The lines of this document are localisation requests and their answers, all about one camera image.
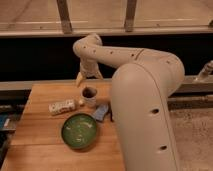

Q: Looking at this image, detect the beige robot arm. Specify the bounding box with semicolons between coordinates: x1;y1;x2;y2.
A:
73;34;185;171

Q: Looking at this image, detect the green ceramic bowl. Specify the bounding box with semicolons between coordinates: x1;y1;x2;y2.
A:
61;113;98;149

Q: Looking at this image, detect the black striped object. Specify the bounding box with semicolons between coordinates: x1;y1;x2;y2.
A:
109;108;114;122

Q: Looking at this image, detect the white patterned box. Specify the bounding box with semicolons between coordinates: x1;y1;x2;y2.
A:
49;99;76;115

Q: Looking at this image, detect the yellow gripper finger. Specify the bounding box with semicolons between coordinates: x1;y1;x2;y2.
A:
76;72;84;87
95;70;103;79

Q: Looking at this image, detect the grey fixture at right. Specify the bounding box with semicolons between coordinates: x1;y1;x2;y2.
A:
195;60;213;82

